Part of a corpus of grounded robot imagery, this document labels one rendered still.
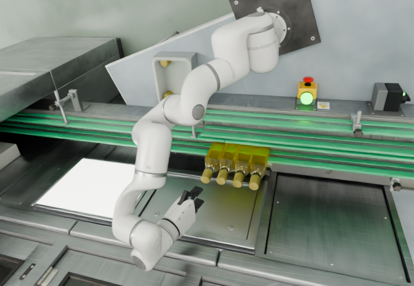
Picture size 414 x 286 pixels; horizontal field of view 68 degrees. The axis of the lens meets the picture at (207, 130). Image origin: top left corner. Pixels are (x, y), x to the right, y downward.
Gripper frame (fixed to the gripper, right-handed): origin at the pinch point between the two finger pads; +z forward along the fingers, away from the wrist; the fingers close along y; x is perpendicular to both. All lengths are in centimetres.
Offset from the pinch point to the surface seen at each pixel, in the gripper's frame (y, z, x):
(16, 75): 21, 14, 118
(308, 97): 21, 47, -21
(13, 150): -11, -6, 109
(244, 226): -12.2, 6.0, -14.5
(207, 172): 1.6, 10.9, 2.6
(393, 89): 24, 58, -48
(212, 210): -12.4, 7.4, -0.8
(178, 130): 3.9, 27.3, 27.0
